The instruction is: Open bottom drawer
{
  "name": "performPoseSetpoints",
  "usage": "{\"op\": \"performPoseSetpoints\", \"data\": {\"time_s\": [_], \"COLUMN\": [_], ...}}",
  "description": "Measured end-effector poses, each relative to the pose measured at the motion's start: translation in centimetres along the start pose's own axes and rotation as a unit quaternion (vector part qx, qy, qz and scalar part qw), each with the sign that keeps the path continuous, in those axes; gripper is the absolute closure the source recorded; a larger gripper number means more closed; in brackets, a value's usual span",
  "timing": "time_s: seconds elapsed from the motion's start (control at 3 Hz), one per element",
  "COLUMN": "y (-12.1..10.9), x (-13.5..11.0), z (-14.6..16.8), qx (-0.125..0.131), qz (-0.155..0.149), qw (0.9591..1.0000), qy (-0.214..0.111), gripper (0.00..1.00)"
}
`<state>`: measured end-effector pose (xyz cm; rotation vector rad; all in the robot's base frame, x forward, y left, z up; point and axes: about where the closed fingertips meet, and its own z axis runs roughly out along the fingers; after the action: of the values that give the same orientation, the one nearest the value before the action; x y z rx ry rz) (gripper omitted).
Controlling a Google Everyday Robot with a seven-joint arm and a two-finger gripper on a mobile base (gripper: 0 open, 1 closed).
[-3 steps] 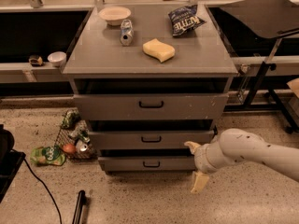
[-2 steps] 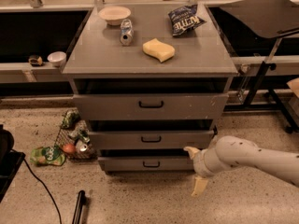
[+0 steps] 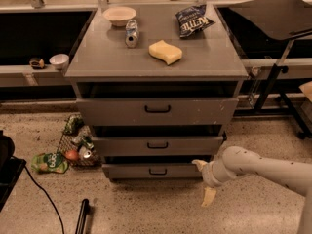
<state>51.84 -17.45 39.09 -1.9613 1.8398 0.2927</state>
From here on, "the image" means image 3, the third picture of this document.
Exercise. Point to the grey middle drawer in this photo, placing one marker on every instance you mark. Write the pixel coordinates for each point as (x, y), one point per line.
(156, 140)

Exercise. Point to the black stand table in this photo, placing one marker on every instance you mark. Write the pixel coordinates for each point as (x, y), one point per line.
(273, 41)

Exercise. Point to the green bottle in basket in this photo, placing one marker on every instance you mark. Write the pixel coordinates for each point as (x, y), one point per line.
(83, 140)

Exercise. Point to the yellow sponge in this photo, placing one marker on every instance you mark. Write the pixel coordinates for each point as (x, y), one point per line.
(165, 52)

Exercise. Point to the green bag on floor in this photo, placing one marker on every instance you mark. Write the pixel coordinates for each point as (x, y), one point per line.
(73, 124)

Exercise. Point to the small white cup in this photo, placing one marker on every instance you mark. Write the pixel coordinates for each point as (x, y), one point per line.
(59, 61)

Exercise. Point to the tape measure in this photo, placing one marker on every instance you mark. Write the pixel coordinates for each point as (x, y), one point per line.
(37, 63)

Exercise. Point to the red apple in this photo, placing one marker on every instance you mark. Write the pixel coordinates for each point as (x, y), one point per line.
(72, 155)

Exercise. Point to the black pole on floor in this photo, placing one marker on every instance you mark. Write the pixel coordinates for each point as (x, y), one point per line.
(84, 211)

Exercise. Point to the grey drawer cabinet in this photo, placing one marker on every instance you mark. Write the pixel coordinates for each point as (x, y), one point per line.
(207, 56)

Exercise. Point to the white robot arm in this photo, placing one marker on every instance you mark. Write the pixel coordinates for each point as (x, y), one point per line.
(236, 162)

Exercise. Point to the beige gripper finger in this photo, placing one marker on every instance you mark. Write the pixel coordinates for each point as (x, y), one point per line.
(209, 195)
(200, 164)

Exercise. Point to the green snack pouch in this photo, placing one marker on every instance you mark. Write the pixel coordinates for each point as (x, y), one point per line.
(49, 163)

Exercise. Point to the beige bowl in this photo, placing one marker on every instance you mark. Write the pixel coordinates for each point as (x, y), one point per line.
(119, 16)

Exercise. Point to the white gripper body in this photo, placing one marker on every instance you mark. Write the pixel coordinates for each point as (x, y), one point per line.
(208, 175)

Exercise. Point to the grey drawer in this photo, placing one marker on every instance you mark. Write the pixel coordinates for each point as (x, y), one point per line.
(152, 104)
(130, 167)
(156, 140)

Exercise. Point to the crushed silver can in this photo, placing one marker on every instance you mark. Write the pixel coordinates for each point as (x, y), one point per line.
(132, 33)

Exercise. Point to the grey top drawer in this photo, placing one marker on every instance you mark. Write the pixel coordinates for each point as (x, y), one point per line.
(152, 104)

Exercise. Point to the wire basket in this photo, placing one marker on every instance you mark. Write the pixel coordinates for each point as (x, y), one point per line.
(65, 145)

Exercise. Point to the black equipment at left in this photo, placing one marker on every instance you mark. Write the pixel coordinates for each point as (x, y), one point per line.
(10, 168)

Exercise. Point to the blue chips bag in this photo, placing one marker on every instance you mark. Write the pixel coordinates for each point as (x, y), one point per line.
(192, 20)

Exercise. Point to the grey bottom drawer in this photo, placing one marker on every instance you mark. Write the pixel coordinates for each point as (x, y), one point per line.
(130, 167)

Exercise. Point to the silver can in basket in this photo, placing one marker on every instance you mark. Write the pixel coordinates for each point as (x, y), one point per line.
(85, 154)

